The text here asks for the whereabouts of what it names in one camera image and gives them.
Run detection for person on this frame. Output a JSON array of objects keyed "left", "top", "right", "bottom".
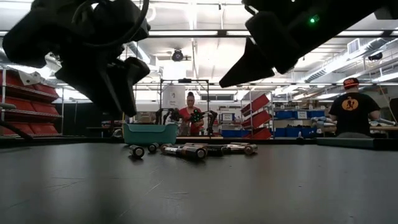
[
  {"left": 177, "top": 91, "right": 206, "bottom": 137},
  {"left": 328, "top": 77, "right": 382, "bottom": 139}
]

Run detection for teal plastic bin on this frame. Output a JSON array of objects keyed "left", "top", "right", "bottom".
[{"left": 123, "top": 123, "right": 179, "bottom": 146}]

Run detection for red bin wall rack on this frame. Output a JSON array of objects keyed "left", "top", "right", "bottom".
[{"left": 0, "top": 68, "right": 63, "bottom": 138}]

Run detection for white sign board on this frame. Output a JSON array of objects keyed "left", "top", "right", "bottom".
[{"left": 161, "top": 85, "right": 187, "bottom": 110}]

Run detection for black curved bar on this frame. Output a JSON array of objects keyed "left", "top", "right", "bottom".
[{"left": 0, "top": 119, "right": 34, "bottom": 141}]

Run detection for black ceiling camera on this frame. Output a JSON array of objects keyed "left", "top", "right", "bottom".
[{"left": 171, "top": 49, "right": 185, "bottom": 62}]

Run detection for tilted red bin rack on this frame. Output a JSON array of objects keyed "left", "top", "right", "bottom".
[{"left": 239, "top": 93, "right": 274, "bottom": 140}]

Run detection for black overhead rig beam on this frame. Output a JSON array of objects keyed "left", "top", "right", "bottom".
[{"left": 0, "top": 29, "right": 398, "bottom": 39}]

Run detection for silver ceiling duct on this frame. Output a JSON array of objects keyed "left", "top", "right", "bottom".
[{"left": 303, "top": 37, "right": 398, "bottom": 84}]

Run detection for silver AAA battery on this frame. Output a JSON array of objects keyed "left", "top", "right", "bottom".
[
  {"left": 163, "top": 146, "right": 184, "bottom": 156},
  {"left": 223, "top": 142, "right": 249, "bottom": 154}
]

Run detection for white ceiling vent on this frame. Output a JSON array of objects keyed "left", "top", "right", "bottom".
[{"left": 347, "top": 38, "right": 361, "bottom": 55}]

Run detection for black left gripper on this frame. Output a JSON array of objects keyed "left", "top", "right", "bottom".
[{"left": 55, "top": 0, "right": 152, "bottom": 118}]

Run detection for blue storage bin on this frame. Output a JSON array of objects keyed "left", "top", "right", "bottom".
[{"left": 221, "top": 129, "right": 249, "bottom": 139}]

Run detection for black table mat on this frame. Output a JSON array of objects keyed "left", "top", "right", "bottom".
[{"left": 0, "top": 142, "right": 398, "bottom": 224}]

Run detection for wooden workbench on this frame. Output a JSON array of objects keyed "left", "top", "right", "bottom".
[{"left": 323, "top": 125, "right": 398, "bottom": 131}]

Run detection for grey material roll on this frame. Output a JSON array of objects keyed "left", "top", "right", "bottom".
[
  {"left": 310, "top": 116, "right": 336, "bottom": 128},
  {"left": 369, "top": 117, "right": 398, "bottom": 127}
]

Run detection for blue bin shelf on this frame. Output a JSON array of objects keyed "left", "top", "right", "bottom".
[{"left": 272, "top": 109, "right": 326, "bottom": 139}]

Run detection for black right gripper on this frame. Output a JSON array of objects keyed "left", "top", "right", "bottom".
[{"left": 218, "top": 8, "right": 312, "bottom": 89}]

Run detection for black stand frame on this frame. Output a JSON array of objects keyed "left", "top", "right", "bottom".
[{"left": 159, "top": 78, "right": 210, "bottom": 138}]

